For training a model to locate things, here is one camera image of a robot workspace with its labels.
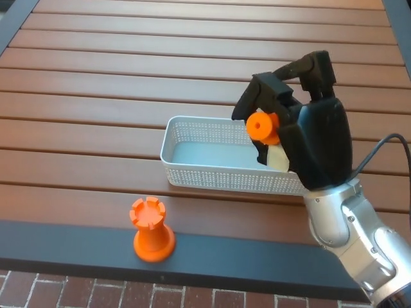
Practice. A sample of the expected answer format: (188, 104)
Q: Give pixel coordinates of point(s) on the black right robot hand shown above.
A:
(324, 141)

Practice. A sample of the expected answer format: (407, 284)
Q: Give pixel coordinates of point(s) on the orange slender chess piece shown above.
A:
(261, 126)

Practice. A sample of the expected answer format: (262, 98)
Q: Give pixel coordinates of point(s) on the orange rook chess piece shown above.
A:
(152, 239)

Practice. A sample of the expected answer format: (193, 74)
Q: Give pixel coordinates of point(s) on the white perforated plastic basket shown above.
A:
(199, 176)

